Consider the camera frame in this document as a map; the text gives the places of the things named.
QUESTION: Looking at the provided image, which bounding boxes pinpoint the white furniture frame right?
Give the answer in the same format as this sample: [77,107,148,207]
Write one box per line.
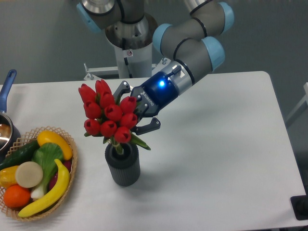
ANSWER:
[285,82,308,128]

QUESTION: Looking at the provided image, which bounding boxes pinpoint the orange fruit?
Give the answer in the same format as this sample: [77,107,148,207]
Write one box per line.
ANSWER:
[3,184,30,208]

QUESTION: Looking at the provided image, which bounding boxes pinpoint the dark green cucumber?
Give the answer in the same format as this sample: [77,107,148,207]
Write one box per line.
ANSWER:
[0,140,39,170]

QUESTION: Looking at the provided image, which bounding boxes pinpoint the green bok choy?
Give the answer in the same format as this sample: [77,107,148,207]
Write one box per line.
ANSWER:
[31,142,64,200]

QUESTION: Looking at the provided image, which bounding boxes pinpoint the yellow bell pepper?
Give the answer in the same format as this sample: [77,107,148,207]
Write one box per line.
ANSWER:
[0,166,19,188]

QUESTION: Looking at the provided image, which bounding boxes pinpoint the blue handled saucepan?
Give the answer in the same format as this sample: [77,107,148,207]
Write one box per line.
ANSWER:
[0,69,21,163]

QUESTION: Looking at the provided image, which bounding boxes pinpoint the yellow banana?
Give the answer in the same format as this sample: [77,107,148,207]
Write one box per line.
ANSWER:
[18,159,70,218]

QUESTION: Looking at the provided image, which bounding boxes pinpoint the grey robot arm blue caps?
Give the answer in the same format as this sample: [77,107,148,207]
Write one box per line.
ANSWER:
[77,0,234,135]

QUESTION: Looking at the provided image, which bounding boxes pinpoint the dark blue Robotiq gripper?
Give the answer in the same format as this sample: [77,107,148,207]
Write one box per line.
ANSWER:
[113,60,194,135]

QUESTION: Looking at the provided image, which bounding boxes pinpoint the woven wicker basket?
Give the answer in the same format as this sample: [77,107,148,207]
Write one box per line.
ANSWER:
[0,126,77,222]

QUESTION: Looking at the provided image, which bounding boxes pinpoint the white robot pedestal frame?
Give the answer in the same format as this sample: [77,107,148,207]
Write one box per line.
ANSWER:
[84,44,171,80]

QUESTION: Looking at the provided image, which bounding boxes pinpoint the red tulip bouquet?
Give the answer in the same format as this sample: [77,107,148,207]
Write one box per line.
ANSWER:
[78,79,151,154]

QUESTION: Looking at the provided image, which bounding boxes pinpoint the purple red vegetable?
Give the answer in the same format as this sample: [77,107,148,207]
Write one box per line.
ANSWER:
[48,160,72,191]

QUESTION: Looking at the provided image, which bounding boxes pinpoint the black device at table edge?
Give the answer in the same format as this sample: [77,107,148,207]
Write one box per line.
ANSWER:
[290,195,308,220]

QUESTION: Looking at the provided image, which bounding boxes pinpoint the beige round slice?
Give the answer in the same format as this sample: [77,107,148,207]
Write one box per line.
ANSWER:
[15,161,43,188]

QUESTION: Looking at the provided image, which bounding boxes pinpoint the dark grey ribbed vase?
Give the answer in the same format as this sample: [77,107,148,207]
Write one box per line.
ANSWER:
[105,143,141,187]

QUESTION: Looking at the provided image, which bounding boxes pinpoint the yellow squash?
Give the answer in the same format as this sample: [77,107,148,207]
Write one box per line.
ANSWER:
[37,130,73,160]

